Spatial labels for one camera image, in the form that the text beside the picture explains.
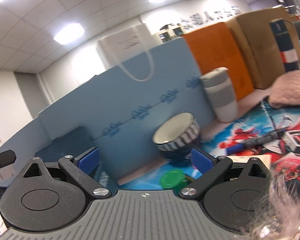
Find blue plastic storage box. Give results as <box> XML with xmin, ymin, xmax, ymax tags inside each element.
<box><xmin>0</xmin><ymin>126</ymin><xmax>96</xmax><ymax>193</ymax></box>

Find dark blue lower bowl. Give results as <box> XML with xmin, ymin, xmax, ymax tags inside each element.
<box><xmin>160</xmin><ymin>141</ymin><xmax>201</xmax><ymax>163</ymax></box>

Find blue black pen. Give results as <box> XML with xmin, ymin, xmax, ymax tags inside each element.
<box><xmin>226</xmin><ymin>127</ymin><xmax>288</xmax><ymax>155</ymax></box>

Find blue striped ceramic bowl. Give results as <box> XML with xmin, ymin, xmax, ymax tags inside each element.
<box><xmin>152</xmin><ymin>112</ymin><xmax>200</xmax><ymax>152</ymax></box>

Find blue foam board panel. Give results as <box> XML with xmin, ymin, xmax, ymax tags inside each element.
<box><xmin>0</xmin><ymin>38</ymin><xmax>215</xmax><ymax>179</ymax></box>

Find grey white travel cup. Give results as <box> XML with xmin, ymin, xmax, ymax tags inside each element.
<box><xmin>199</xmin><ymin>67</ymin><xmax>238</xmax><ymax>123</ymax></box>

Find colourful printed table mat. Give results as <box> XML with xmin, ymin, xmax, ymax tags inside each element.
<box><xmin>119</xmin><ymin>98</ymin><xmax>300</xmax><ymax>192</ymax></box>

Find pink fuzzy cloth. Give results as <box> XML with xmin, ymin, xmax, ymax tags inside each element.
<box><xmin>268</xmin><ymin>70</ymin><xmax>300</xmax><ymax>109</ymax></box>

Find orange cardboard box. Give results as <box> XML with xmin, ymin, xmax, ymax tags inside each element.
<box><xmin>183</xmin><ymin>22</ymin><xmax>254</xmax><ymax>100</ymax></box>

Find white paper shopping bag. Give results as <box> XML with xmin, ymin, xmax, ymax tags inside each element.
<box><xmin>97</xmin><ymin>23</ymin><xmax>157</xmax><ymax>82</ymax></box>

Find dark blue tall carton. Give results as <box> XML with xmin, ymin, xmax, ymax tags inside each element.
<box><xmin>269</xmin><ymin>18</ymin><xmax>300</xmax><ymax>72</ymax></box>

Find brown cardboard box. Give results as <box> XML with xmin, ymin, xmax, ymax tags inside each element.
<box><xmin>225</xmin><ymin>7</ymin><xmax>300</xmax><ymax>89</ymax></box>

